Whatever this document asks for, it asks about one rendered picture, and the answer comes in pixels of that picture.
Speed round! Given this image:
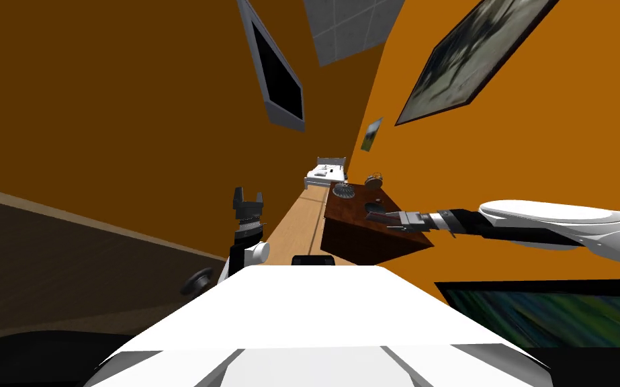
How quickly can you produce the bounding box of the grey framed window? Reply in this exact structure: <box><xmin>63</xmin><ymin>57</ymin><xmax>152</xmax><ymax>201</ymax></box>
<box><xmin>236</xmin><ymin>0</ymin><xmax>307</xmax><ymax>133</ymax></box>

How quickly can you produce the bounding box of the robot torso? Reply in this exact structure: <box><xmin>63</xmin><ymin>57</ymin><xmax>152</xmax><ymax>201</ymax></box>
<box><xmin>83</xmin><ymin>255</ymin><xmax>553</xmax><ymax>387</ymax></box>

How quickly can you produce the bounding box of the black framed green painting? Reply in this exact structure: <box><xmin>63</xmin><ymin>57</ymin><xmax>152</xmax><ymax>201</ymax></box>
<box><xmin>433</xmin><ymin>279</ymin><xmax>620</xmax><ymax>351</ymax></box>

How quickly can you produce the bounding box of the white bed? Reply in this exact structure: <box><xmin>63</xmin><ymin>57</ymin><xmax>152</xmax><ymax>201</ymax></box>
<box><xmin>304</xmin><ymin>156</ymin><xmax>349</xmax><ymax>189</ymax></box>

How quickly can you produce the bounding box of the dark brown wooden nightstand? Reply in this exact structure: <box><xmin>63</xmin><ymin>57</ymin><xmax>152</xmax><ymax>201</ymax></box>
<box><xmin>320</xmin><ymin>181</ymin><xmax>435</xmax><ymax>266</ymax></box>

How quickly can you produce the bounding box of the large dark framed painting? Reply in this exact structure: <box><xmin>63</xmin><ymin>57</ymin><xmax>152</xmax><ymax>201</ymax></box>
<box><xmin>394</xmin><ymin>0</ymin><xmax>560</xmax><ymax>128</ymax></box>

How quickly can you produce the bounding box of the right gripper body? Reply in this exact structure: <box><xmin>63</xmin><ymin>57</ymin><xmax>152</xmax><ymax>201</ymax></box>
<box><xmin>398</xmin><ymin>210</ymin><xmax>435</xmax><ymax>234</ymax></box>

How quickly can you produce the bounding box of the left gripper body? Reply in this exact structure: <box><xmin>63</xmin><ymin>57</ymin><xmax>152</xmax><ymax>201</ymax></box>
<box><xmin>232</xmin><ymin>198</ymin><xmax>265</xmax><ymax>223</ymax></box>

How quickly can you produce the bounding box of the small green wall picture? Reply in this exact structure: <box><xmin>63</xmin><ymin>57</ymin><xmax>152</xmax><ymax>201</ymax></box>
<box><xmin>360</xmin><ymin>117</ymin><xmax>385</xmax><ymax>153</ymax></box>

